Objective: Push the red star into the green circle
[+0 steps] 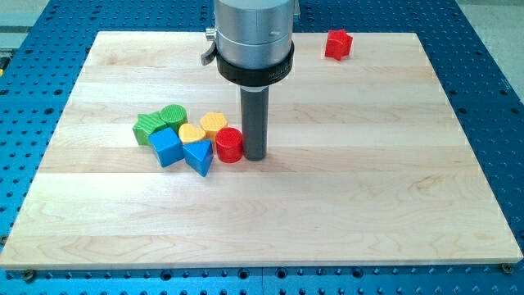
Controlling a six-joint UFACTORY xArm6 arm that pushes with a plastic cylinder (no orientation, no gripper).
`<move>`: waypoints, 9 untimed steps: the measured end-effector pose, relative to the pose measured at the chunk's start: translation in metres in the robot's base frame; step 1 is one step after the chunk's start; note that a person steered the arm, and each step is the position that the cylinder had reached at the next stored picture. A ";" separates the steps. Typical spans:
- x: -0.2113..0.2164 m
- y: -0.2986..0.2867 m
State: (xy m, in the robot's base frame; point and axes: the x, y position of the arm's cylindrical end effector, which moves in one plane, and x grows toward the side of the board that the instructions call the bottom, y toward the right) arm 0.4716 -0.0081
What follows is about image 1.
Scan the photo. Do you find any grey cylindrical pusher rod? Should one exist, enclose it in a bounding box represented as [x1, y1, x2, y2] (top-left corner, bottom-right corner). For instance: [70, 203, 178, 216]
[240, 86, 269, 161]

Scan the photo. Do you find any red star block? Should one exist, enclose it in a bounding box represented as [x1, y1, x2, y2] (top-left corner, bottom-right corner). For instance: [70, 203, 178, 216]
[324, 29, 353, 61]

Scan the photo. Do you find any green circle block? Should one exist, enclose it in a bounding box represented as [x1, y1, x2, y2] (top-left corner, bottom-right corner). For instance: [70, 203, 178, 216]
[160, 104, 187, 133]

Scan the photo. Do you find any green star block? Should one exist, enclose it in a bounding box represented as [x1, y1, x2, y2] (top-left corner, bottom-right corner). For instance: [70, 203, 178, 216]
[132, 111, 167, 146]

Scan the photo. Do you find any red cylinder block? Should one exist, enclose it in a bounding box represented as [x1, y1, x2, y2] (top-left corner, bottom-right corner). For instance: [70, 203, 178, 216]
[215, 127, 243, 163]

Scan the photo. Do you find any yellow hexagon block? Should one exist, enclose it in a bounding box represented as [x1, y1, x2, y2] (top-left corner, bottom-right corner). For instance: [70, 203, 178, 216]
[200, 112, 228, 153]

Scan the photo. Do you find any yellow heart block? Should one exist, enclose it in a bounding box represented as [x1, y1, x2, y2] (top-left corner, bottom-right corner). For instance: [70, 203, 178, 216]
[178, 123, 206, 144]

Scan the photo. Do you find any blue triangle block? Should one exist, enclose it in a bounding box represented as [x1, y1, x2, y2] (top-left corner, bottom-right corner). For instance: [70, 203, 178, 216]
[183, 139, 214, 177]

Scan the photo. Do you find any blue cube block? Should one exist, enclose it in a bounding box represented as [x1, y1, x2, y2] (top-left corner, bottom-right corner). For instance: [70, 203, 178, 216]
[148, 128, 184, 167]

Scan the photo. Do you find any light wooden board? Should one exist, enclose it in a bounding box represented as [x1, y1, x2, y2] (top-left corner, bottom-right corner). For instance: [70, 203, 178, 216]
[1, 31, 522, 270]

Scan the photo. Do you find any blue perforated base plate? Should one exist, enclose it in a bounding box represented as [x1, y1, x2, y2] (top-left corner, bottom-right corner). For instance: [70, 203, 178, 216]
[1, 1, 523, 294]

